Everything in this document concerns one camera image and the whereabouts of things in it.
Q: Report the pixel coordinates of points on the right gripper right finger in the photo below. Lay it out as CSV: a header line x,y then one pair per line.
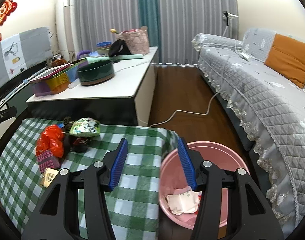
x,y
249,216

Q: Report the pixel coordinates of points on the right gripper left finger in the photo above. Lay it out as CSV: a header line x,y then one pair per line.
x,y
56,214

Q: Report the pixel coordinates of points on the yellow tissue pack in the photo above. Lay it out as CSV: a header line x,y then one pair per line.
x,y
48,176

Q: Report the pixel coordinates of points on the orange plastic bag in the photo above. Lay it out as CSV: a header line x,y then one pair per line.
x,y
51,139

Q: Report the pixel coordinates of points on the pink blister pill pack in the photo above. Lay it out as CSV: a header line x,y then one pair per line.
x,y
47,160

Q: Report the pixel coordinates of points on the dark brown wrapper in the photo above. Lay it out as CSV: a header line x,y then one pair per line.
x,y
67,124

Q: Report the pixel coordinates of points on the green panda snack packet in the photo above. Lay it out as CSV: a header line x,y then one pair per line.
x,y
85,128

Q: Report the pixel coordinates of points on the pink trash bin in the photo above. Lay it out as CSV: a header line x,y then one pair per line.
x,y
181,169

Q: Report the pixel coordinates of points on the colourful storage box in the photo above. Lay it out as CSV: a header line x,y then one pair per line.
x,y
55,81

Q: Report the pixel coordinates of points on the covered television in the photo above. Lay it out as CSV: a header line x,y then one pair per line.
x,y
23,51

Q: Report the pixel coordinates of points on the green checked tablecloth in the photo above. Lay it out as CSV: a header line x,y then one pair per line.
x,y
108,192

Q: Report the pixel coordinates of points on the dark green round basin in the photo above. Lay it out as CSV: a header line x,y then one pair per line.
x,y
95,73

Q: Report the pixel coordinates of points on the light green mat roll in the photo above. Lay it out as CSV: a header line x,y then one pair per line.
x,y
115,58

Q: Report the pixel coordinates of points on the grey quilted sofa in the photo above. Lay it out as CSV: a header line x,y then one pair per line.
x,y
268,113

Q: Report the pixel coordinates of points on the stacked coloured bowls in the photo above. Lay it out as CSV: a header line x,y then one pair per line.
x,y
103,48

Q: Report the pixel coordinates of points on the white coffee table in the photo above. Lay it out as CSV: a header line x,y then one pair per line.
x,y
126,99

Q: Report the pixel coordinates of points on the white standing air conditioner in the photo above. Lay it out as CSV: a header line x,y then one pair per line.
x,y
66,29

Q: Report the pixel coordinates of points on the black cap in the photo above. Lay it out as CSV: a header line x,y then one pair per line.
x,y
118,48

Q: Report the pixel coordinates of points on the pink lace basket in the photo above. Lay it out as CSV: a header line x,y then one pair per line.
x,y
137,40

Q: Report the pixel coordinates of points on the power strip on sofa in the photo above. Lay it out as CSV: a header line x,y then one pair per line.
x,y
245,56

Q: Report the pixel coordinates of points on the orange cushion near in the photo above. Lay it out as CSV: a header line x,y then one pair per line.
x,y
287,57

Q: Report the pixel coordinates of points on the teal curtain strip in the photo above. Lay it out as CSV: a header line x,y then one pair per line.
x,y
149,16

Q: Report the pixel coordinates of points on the clip lamp on stand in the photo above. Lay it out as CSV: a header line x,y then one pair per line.
x,y
229,17

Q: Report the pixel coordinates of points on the grey curtains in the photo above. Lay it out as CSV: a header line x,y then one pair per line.
x,y
172,24

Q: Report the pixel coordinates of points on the red wall ornament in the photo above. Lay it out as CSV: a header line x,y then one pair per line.
x,y
8,7

